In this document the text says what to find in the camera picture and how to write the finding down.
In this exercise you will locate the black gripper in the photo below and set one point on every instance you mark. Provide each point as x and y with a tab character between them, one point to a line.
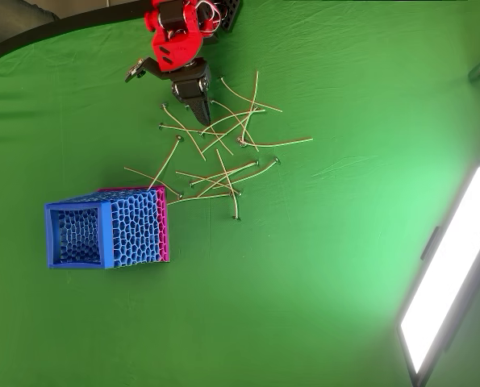
192	89

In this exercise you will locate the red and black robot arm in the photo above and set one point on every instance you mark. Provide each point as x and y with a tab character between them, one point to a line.
175	44

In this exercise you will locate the candle wick with metal base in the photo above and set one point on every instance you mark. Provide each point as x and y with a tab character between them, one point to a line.
227	150
161	126
180	196
257	162
276	160
201	179
201	133
240	141
304	140
199	198
212	102
236	218
228	131
164	106
239	193
221	79
178	138

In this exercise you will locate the blue magenta lattice basket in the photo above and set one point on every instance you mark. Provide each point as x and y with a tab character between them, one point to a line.
138	230

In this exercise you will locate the green cloth with black rim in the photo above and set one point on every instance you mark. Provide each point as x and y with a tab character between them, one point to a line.
264	302

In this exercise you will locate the bright LED light panel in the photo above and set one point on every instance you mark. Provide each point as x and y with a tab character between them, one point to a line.
445	274

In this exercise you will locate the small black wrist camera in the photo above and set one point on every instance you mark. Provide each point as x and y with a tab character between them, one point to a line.
136	71

